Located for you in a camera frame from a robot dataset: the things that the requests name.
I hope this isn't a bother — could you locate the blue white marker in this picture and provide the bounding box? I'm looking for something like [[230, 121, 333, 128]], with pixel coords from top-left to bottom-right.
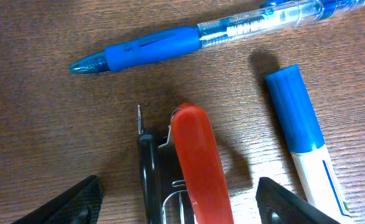
[[265, 64, 353, 223]]

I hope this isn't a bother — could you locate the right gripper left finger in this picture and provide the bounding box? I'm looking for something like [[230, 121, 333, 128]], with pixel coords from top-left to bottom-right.
[[13, 175, 103, 224]]

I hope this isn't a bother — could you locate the blue ballpoint pen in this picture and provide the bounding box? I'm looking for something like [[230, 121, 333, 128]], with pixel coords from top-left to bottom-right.
[[70, 0, 365, 74]]

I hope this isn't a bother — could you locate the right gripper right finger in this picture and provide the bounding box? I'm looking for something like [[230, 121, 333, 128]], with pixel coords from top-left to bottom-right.
[[256, 177, 338, 224]]

